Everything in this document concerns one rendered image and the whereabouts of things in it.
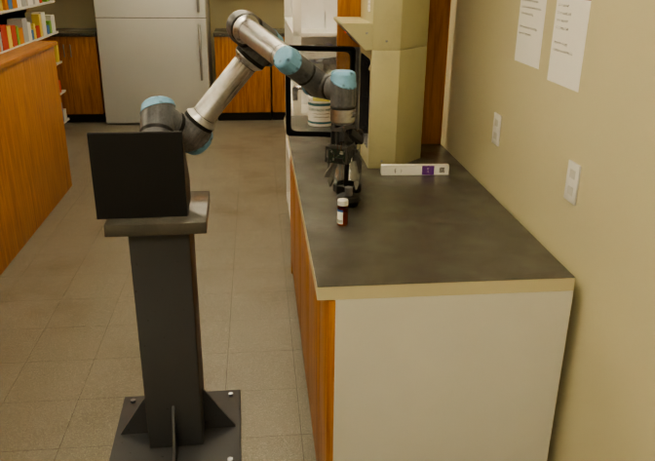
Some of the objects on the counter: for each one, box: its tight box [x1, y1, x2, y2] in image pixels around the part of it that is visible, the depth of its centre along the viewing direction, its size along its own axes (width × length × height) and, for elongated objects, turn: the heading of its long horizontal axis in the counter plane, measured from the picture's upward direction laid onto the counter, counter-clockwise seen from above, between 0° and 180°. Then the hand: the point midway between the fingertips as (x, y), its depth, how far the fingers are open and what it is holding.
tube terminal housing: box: [359, 0, 432, 169], centre depth 277 cm, size 25×32×77 cm
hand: (344, 183), depth 211 cm, fingers open, 8 cm apart
